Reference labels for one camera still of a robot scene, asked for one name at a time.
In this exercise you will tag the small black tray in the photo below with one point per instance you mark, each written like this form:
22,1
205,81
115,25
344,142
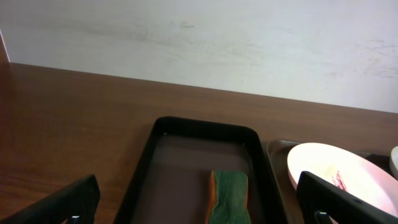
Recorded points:
171,181

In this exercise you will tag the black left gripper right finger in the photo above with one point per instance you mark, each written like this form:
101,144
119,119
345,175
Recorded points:
322,202

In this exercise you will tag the pale green plate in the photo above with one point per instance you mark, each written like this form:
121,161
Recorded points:
393,162

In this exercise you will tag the white plate with red stain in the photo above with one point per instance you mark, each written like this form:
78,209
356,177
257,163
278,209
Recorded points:
347,171

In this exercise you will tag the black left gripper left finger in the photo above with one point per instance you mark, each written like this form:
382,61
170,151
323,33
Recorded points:
75,203

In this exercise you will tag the orange green scrub sponge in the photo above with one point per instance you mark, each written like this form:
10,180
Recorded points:
228,198

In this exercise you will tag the large brown serving tray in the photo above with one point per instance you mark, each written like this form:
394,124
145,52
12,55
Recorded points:
277,152

